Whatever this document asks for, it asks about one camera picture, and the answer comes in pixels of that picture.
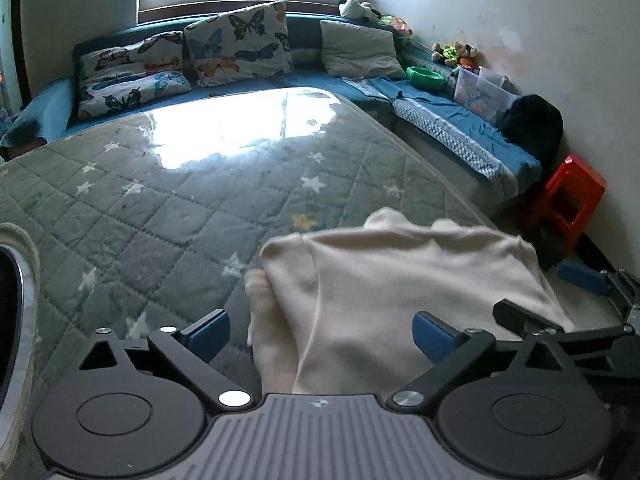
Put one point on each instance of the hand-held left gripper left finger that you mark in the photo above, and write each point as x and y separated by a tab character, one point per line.
207	330

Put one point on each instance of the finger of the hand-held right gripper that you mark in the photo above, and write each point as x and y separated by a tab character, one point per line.
520	315
582	277

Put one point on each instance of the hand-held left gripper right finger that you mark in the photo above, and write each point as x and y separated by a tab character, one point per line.
432	332

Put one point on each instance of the cream sweatshirt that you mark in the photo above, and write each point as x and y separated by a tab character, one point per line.
400	270

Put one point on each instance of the red plastic stool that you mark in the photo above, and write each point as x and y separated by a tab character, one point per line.
567	195

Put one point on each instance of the grey quilted star table cover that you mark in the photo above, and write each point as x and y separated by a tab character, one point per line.
150	200

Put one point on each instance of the black backpack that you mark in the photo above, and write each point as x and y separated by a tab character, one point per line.
532	122

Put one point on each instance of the white patterned bench cover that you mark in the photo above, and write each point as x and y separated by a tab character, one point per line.
450	135

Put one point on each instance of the round black built-in cooker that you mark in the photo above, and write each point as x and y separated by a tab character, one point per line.
7	310

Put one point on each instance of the clear plastic storage box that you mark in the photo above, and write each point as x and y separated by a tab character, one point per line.
480	94

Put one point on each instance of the brown orange plush toy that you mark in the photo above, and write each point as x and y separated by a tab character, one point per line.
467	56

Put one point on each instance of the green bowl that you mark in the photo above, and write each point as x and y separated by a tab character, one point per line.
425	77

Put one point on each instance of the green yellow plush toy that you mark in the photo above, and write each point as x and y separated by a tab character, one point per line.
447	53

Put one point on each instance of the large butterfly print pillow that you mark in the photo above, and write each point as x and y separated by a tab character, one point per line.
237	42

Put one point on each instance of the plain grey pillow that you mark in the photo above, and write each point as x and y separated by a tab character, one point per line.
357	50

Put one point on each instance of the green orange soft toy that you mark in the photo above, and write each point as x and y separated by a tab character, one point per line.
396	24

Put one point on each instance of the blue corner sofa bench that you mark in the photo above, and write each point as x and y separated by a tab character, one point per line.
305	32

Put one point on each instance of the panda plush toy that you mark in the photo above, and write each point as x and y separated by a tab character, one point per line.
356	8

